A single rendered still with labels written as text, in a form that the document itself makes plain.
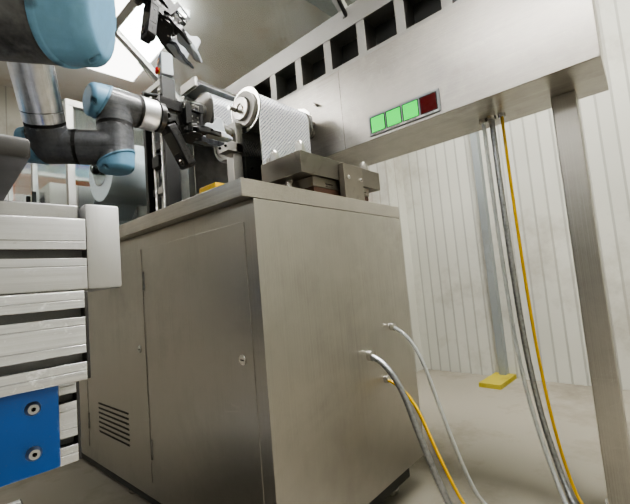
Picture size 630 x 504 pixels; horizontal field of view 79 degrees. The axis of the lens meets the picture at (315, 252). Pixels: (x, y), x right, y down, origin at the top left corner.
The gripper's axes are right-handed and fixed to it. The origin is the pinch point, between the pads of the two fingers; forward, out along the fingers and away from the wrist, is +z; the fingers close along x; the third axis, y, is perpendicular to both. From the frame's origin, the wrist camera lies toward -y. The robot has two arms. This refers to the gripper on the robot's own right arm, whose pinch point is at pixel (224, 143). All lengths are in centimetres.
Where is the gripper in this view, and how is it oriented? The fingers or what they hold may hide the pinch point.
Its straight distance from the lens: 116.0
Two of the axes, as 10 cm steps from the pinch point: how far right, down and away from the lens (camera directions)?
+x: -7.5, 1.2, 6.5
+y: -0.9, -9.9, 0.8
